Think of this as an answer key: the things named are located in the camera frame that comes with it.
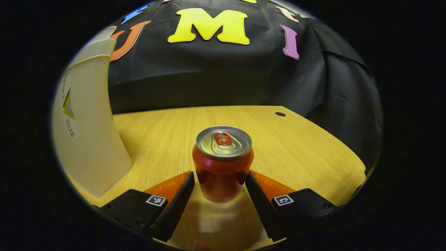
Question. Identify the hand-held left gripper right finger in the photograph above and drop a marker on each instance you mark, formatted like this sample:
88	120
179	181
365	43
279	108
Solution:
259	205

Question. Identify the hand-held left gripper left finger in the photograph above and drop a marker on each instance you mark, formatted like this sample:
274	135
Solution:
174	205

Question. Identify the red pop can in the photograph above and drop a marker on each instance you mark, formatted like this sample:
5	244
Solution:
223	167

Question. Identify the black backdrop cloth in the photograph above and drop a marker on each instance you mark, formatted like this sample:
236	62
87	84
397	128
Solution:
216	69

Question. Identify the white desktop garbage bin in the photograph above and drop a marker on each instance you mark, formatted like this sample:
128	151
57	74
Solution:
87	139

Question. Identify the wooden desktop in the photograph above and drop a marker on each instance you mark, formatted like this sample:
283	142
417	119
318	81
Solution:
296	146

